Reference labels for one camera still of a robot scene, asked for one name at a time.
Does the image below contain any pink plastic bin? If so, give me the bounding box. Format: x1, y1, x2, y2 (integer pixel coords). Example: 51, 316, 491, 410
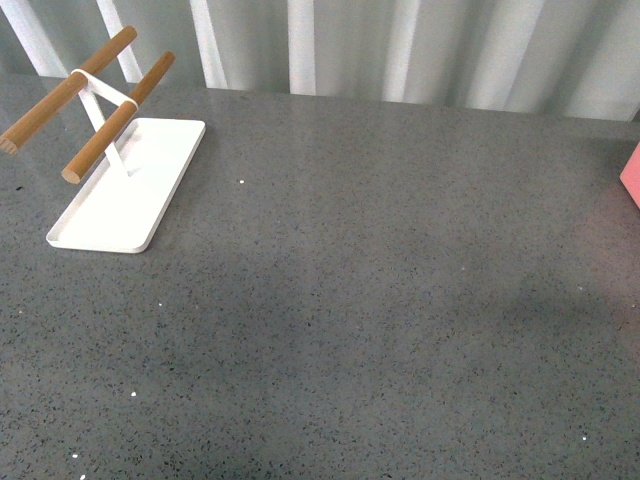
620, 144, 640, 208

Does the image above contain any white pleated curtain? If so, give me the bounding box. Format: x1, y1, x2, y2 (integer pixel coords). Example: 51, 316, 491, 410
1, 0, 639, 121

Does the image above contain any white rack with wooden bars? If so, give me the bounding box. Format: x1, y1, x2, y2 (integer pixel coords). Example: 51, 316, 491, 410
1, 26, 206, 254

